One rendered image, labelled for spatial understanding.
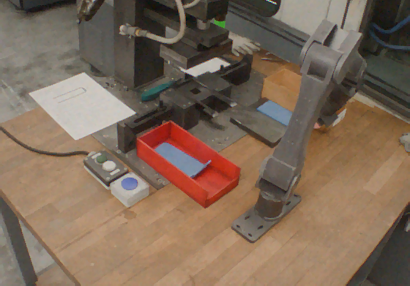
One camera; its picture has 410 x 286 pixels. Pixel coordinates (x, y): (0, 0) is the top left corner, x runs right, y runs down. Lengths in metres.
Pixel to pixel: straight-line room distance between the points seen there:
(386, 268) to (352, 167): 0.83
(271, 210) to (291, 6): 0.98
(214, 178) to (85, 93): 0.53
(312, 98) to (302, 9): 0.87
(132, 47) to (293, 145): 0.63
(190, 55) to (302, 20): 0.72
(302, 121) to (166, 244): 0.39
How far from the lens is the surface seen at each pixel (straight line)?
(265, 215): 1.03
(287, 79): 1.51
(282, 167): 0.96
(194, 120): 1.27
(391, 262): 1.98
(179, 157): 1.16
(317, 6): 1.71
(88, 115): 1.33
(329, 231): 1.08
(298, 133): 0.94
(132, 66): 1.40
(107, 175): 1.08
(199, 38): 1.17
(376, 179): 1.27
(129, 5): 1.32
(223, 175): 1.13
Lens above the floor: 1.68
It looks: 37 degrees down
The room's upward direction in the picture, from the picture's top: 6 degrees clockwise
